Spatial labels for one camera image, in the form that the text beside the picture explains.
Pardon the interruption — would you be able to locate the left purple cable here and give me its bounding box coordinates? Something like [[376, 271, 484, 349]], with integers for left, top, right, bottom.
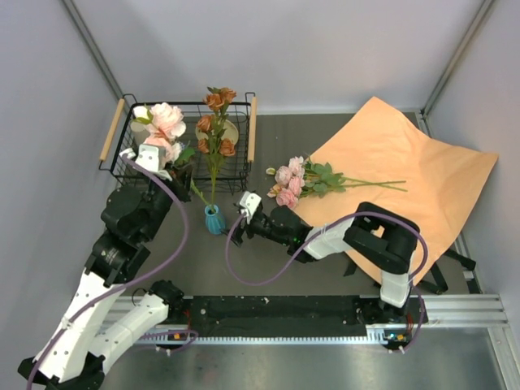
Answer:
[[26, 156, 200, 390]]

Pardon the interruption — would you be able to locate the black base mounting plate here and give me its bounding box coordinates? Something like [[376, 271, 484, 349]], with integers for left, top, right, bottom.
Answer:
[[184, 295, 389, 324]]

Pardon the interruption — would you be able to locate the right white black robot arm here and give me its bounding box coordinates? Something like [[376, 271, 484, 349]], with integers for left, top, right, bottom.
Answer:
[[223, 202, 428, 322]]

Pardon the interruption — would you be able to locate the black gold-lettered ribbon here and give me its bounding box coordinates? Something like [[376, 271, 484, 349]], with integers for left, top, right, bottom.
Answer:
[[341, 249, 483, 296]]

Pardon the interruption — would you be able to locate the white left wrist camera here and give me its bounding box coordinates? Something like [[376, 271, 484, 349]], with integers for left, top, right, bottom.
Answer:
[[119, 144, 172, 181]]

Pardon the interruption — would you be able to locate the purple cable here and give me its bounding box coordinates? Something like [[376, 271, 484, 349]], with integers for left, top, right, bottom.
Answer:
[[224, 210, 427, 354], [26, 156, 200, 390]]

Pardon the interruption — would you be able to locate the green orange wrapping paper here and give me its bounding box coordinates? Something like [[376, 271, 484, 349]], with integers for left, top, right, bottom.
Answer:
[[288, 97, 498, 283]]

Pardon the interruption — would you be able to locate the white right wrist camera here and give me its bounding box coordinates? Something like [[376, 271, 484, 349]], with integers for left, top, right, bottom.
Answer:
[[238, 191, 262, 223]]

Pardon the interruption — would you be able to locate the orange rose stem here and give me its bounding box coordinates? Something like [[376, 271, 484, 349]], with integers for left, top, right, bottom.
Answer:
[[196, 87, 236, 214]]

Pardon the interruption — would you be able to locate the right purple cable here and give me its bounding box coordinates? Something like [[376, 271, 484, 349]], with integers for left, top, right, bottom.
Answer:
[[224, 210, 427, 354]]

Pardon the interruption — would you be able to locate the small blue ribbed vase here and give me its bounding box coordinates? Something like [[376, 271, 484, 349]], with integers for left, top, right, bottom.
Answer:
[[204, 205, 226, 235]]

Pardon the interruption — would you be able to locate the black wire dish basket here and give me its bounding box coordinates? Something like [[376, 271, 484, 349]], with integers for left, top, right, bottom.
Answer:
[[98, 92, 258, 194]]

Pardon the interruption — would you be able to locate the pink flower bunch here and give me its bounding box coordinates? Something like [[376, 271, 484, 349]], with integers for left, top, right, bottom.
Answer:
[[266, 156, 406, 210]]

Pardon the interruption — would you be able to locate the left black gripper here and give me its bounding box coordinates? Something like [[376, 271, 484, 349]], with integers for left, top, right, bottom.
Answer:
[[141, 160, 195, 241]]

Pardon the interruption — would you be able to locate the yellow ceramic plate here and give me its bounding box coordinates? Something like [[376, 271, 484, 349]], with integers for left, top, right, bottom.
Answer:
[[195, 119, 240, 145]]

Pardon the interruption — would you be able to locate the white slotted cable duct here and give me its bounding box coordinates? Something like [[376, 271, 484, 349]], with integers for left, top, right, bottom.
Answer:
[[135, 324, 411, 348]]

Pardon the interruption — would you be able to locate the large pink peony stem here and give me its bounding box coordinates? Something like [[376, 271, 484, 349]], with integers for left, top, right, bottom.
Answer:
[[131, 102, 208, 206]]

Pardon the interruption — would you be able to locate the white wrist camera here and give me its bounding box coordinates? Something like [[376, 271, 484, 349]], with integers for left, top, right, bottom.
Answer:
[[119, 144, 172, 181], [238, 191, 262, 223]]

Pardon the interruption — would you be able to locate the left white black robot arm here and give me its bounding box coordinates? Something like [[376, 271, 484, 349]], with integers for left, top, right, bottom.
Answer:
[[18, 169, 191, 389]]

